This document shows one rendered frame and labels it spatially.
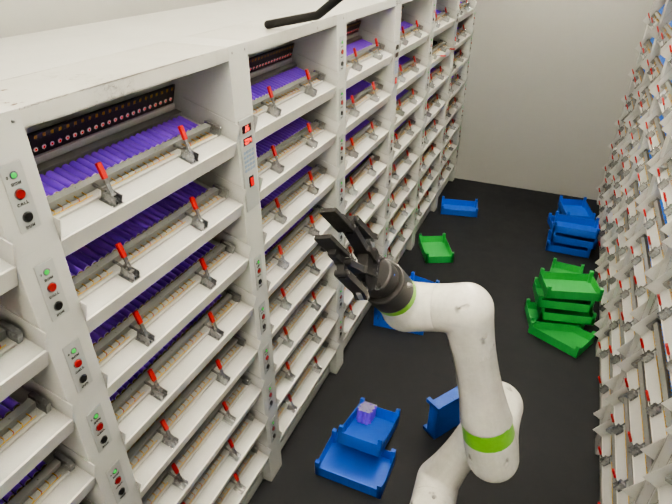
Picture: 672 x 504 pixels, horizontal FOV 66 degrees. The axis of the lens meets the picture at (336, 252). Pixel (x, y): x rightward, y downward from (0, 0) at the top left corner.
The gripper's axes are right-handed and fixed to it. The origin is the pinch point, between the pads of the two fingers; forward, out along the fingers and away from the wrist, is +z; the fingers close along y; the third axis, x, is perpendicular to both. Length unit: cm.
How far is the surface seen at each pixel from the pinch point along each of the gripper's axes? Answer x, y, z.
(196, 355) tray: -70, -10, -50
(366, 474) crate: -59, -32, -159
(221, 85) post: -50, 54, -11
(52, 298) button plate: -54, -14, 8
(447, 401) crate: -30, 4, -171
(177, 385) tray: -68, -20, -44
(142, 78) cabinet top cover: -45, 32, 13
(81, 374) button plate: -59, -25, -8
